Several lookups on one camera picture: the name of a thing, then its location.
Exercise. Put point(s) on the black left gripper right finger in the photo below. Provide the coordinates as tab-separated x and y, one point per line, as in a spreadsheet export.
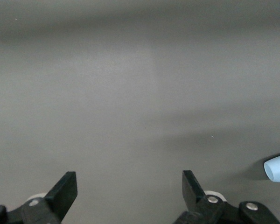
193	198

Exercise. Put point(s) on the dark grey table mat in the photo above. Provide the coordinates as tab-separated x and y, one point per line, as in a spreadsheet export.
130	81

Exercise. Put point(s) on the light blue plastic cup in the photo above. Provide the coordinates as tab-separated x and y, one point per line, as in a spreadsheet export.
278	169

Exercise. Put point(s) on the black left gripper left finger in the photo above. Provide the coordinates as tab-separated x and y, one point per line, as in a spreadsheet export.
60	196

